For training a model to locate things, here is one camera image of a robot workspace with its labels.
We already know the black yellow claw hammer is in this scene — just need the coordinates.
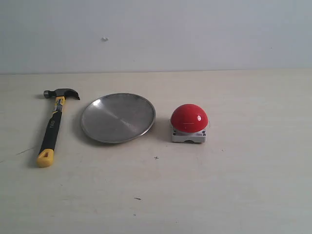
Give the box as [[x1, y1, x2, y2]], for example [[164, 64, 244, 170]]
[[36, 88, 80, 168]]

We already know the red dome push button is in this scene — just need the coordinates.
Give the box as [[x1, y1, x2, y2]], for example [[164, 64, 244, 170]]
[[170, 104, 209, 143]]

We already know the round steel plate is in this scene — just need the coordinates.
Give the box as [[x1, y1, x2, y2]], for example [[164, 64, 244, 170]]
[[80, 93, 156, 144]]

